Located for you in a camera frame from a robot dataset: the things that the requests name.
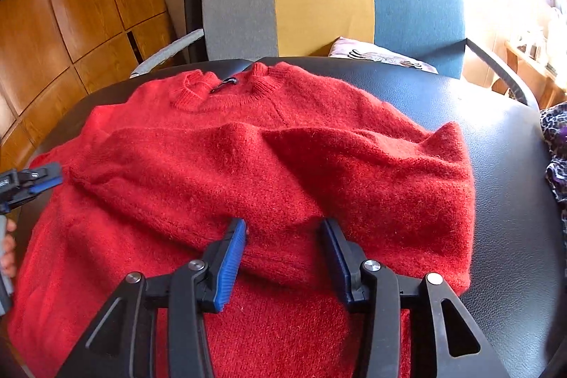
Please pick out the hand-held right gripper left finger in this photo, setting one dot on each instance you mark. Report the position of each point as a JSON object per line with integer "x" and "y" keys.
{"x": 230, "y": 267}

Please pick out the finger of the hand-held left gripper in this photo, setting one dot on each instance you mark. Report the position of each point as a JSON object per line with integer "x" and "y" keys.
{"x": 46, "y": 185}
{"x": 46, "y": 172}

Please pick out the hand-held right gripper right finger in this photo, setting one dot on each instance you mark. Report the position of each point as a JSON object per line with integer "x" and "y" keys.
{"x": 337, "y": 271}

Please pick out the red knitted sweater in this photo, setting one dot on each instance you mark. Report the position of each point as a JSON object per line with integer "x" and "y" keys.
{"x": 274, "y": 183}

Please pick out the person's left hand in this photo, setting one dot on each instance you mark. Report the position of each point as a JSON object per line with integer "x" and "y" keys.
{"x": 9, "y": 254}

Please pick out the wooden wardrobe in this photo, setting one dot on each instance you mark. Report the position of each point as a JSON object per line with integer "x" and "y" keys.
{"x": 88, "y": 5}

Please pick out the pink printed cushion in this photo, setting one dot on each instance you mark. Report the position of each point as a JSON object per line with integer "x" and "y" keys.
{"x": 376, "y": 54}

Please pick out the purple patterned cloth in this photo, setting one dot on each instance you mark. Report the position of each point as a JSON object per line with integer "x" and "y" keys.
{"x": 556, "y": 138}

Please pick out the wooden desk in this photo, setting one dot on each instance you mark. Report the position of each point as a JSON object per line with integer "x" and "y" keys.
{"x": 531, "y": 67}

